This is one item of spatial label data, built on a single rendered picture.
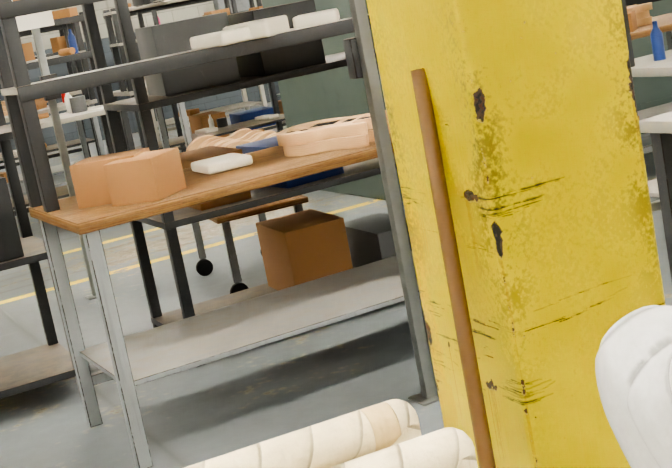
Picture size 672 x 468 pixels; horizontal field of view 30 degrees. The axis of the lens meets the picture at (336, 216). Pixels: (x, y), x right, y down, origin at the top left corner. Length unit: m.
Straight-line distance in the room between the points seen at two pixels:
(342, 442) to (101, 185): 3.73
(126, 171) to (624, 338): 3.53
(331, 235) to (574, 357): 4.00
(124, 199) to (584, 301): 2.80
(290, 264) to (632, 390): 4.82
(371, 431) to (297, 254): 4.89
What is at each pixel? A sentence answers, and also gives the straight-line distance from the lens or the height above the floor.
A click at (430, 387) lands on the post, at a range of 4.57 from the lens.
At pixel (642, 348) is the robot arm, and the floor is 1.19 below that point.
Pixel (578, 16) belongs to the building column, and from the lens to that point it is 1.83.
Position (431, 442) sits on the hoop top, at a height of 1.21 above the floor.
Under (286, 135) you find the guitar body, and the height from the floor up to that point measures 0.99.
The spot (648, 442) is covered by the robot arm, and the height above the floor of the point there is 1.13.
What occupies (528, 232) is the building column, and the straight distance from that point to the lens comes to 1.79.
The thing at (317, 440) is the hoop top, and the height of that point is 1.21.
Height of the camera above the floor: 1.50
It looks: 10 degrees down
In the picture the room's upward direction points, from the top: 11 degrees counter-clockwise
